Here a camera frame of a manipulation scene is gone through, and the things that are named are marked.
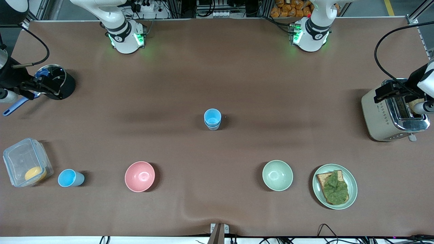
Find light blue plastic cup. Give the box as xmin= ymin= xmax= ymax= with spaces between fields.
xmin=58 ymin=169 xmax=85 ymax=187
xmin=204 ymin=108 xmax=222 ymax=126
xmin=204 ymin=119 xmax=222 ymax=131

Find brown bread slice in toaster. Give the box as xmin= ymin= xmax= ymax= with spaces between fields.
xmin=407 ymin=98 xmax=428 ymax=115

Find black utensil holder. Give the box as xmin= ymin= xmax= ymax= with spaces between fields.
xmin=34 ymin=64 xmax=76 ymax=100

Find beige and chrome toaster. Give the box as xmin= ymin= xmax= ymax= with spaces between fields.
xmin=361 ymin=78 xmax=431 ymax=142

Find blue plastic spatula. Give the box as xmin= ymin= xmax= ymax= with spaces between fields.
xmin=3 ymin=94 xmax=40 ymax=117

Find clear plastic food container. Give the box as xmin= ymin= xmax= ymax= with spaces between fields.
xmin=3 ymin=138 xmax=54 ymax=187

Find yellow round food piece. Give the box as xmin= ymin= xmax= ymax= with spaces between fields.
xmin=24 ymin=166 xmax=47 ymax=182

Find pale green round plate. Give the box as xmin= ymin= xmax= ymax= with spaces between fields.
xmin=312 ymin=164 xmax=358 ymax=210

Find brown bread slice under lettuce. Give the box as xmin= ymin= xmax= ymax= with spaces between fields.
xmin=316 ymin=170 xmax=350 ymax=205

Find green lettuce leaf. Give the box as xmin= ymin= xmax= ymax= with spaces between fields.
xmin=321 ymin=170 xmax=349 ymax=205

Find pink bowl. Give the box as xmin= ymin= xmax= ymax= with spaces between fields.
xmin=124 ymin=161 xmax=156 ymax=192

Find orange snack packets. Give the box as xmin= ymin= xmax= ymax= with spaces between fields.
xmin=270 ymin=0 xmax=314 ymax=18

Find white power strip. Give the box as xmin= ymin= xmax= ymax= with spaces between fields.
xmin=135 ymin=0 xmax=160 ymax=12

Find brown table mat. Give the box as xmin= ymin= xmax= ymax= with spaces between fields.
xmin=0 ymin=17 xmax=434 ymax=238

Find pale green bowl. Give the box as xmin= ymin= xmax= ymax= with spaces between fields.
xmin=262 ymin=160 xmax=294 ymax=191

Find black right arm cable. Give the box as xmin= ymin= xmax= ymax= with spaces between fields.
xmin=12 ymin=25 xmax=50 ymax=69

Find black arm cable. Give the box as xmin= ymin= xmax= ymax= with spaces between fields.
xmin=374 ymin=21 xmax=434 ymax=99
xmin=12 ymin=25 xmax=50 ymax=69

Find aluminium table edge rail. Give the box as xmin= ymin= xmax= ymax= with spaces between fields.
xmin=414 ymin=17 xmax=434 ymax=70

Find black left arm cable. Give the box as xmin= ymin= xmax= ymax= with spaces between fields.
xmin=374 ymin=21 xmax=434 ymax=99

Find aluminium frame profile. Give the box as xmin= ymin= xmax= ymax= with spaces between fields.
xmin=406 ymin=0 xmax=434 ymax=25

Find black looped cable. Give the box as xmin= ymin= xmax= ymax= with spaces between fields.
xmin=317 ymin=224 xmax=339 ymax=244

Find metal mounting bracket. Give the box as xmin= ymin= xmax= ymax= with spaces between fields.
xmin=210 ymin=223 xmax=230 ymax=244

